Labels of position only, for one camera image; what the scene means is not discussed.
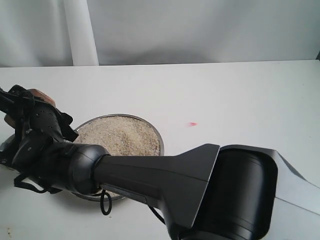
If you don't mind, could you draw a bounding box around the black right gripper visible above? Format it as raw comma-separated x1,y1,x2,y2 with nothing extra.
0,85,79,150

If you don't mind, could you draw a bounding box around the brown wooden cup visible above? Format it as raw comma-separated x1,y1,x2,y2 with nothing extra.
4,88,56,128

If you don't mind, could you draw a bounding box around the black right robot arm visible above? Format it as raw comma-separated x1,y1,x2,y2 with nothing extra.
0,85,320,240

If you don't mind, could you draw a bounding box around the cream ceramic bowl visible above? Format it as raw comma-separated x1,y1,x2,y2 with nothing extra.
0,134,15,152

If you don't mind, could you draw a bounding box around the steel rice basin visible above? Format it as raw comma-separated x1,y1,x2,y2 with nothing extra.
67,113,165,201

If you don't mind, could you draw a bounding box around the white backdrop curtain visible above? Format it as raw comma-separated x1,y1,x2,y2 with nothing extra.
0,0,320,67

